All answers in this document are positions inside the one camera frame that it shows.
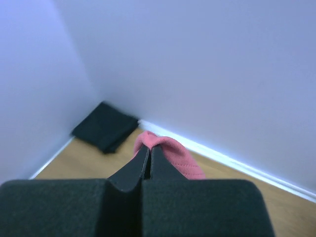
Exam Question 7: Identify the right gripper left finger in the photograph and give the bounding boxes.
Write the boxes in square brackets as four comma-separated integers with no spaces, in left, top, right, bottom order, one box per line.
[107,146,150,192]

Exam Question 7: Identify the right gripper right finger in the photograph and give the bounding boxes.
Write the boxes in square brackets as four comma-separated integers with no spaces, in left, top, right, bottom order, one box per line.
[150,146,187,180]

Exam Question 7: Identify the red t shirt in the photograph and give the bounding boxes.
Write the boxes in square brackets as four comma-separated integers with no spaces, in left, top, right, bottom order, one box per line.
[133,131,206,180]

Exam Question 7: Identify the folded black t shirt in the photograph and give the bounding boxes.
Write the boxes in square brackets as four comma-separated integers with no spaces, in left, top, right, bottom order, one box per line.
[72,102,139,154]

